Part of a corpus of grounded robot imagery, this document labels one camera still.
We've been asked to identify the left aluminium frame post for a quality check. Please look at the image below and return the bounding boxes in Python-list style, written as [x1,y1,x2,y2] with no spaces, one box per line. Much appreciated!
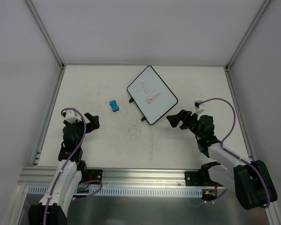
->
[25,0,64,69]

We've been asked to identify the white slotted cable duct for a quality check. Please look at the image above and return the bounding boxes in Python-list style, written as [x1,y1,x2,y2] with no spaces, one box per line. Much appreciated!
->
[28,186,203,197]

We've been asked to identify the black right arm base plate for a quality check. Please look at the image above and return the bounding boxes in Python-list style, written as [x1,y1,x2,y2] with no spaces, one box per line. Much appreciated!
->
[184,170,216,187]

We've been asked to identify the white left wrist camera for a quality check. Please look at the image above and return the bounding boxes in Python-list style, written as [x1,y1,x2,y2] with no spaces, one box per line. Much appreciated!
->
[62,110,82,124]

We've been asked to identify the right aluminium frame post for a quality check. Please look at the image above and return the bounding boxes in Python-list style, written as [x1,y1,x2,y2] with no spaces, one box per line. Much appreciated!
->
[225,0,272,71]

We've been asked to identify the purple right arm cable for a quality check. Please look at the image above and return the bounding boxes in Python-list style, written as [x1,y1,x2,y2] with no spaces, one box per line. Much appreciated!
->
[189,97,271,208]

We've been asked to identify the blue whiteboard eraser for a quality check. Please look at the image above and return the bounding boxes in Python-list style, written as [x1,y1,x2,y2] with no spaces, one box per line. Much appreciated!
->
[109,100,119,112]

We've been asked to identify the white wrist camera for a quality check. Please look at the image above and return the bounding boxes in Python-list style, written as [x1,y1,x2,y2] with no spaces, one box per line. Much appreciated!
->
[62,110,82,124]
[192,100,206,115]

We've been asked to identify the aluminium mounting rail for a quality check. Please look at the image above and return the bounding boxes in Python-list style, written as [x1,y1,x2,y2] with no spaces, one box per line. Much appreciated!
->
[17,166,197,189]

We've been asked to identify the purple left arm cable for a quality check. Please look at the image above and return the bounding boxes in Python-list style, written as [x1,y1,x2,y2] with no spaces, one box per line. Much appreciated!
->
[43,107,103,225]

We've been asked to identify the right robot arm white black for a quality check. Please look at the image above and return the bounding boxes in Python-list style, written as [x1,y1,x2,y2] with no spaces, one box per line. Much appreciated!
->
[166,110,278,210]

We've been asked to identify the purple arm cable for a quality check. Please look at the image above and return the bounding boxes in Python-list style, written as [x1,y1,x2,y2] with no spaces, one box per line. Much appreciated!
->
[43,107,103,225]
[189,97,271,208]

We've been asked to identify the aluminium table edge profile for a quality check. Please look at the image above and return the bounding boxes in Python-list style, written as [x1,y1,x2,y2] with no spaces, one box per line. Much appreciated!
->
[224,67,255,160]
[29,66,66,166]

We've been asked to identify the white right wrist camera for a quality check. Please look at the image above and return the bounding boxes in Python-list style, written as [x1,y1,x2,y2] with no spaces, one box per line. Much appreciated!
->
[192,100,206,115]

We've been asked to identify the right aluminium table edge profile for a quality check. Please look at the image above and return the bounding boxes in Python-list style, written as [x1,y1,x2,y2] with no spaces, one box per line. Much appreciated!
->
[224,67,255,160]

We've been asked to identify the aluminium frame post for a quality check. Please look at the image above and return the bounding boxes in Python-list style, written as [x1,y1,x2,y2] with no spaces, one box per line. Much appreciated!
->
[225,0,272,71]
[25,0,64,69]

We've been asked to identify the left aluminium table edge profile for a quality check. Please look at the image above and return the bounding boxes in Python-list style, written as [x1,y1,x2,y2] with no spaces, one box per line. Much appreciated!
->
[29,66,66,166]

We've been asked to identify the white board with black frame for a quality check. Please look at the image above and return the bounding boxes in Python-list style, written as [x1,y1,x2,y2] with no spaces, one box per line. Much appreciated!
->
[127,66,178,125]

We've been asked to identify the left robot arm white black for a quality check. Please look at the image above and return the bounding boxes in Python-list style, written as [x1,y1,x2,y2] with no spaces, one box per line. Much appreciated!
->
[28,108,103,225]

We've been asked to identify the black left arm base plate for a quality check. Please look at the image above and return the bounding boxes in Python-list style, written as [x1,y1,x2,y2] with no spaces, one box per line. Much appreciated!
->
[87,169,103,185]

